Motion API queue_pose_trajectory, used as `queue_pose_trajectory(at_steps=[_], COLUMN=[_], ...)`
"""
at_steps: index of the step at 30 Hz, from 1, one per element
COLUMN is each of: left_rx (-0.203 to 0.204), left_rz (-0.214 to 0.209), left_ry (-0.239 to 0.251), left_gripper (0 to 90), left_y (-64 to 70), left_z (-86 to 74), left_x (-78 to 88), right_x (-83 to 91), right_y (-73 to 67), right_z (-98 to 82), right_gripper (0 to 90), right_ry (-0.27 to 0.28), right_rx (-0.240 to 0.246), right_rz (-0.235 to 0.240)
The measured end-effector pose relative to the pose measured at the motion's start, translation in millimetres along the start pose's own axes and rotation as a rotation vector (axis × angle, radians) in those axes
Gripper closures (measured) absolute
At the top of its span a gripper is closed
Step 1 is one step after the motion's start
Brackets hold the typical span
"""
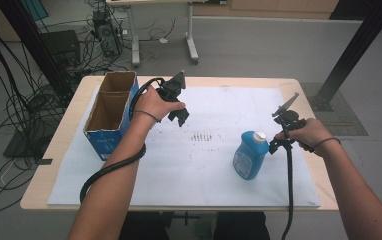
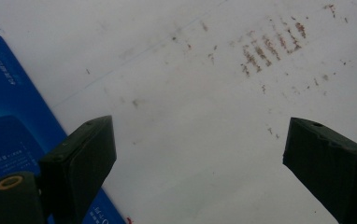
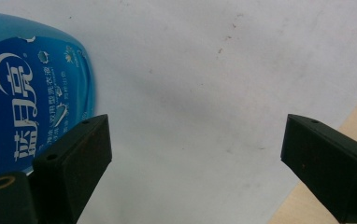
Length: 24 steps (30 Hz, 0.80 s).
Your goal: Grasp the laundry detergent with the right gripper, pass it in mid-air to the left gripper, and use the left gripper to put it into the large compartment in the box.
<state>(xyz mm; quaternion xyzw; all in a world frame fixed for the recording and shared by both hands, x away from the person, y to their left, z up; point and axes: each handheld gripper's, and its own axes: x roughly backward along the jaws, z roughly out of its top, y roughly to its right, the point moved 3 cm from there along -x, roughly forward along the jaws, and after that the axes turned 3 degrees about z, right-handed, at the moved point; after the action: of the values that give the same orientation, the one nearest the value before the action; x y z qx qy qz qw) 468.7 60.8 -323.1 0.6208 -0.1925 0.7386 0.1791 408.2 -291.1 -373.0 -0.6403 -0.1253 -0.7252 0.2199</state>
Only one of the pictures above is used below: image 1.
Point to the black floor plate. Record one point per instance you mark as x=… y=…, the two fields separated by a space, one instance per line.
x=25 y=146

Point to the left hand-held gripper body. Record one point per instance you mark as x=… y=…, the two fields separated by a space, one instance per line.
x=172 y=88

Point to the person's leg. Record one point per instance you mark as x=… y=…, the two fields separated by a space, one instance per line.
x=240 y=228
x=142 y=228

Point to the black tape piece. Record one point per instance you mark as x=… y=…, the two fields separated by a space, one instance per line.
x=44 y=162

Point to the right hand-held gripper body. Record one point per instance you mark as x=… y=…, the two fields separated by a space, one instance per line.
x=287 y=118

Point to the thin wrist band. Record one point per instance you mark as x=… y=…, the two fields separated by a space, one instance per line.
x=149 y=114
x=327 y=139

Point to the thin left wrist band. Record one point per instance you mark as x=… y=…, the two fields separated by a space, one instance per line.
x=149 y=114

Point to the blue panel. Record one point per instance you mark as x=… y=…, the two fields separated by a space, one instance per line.
x=35 y=8

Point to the blue cardboard box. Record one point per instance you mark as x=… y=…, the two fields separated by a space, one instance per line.
x=107 y=143

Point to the black metal post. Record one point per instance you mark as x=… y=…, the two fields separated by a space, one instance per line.
x=29 y=40
x=355 y=50

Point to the white table mat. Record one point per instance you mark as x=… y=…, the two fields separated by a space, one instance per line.
x=185 y=173

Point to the person's right leg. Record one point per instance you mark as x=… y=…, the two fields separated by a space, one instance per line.
x=240 y=228

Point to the computer tower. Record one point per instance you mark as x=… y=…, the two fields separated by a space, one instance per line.
x=107 y=36

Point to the person's right hand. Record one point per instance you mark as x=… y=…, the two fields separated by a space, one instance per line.
x=312 y=133

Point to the thin right wrist band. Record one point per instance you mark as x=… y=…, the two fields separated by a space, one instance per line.
x=327 y=139

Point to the person's left leg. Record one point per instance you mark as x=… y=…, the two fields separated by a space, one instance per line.
x=142 y=228

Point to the white desk with legs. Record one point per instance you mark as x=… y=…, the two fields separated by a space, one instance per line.
x=191 y=33

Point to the black box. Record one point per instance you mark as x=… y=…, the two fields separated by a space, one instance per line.
x=62 y=46

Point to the blue bottle with white cap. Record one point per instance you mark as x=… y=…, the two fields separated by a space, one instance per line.
x=247 y=160

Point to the wooden cabinet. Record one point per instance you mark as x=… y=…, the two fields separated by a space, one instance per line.
x=279 y=8

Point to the person's left hand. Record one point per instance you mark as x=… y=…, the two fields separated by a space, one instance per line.
x=149 y=103

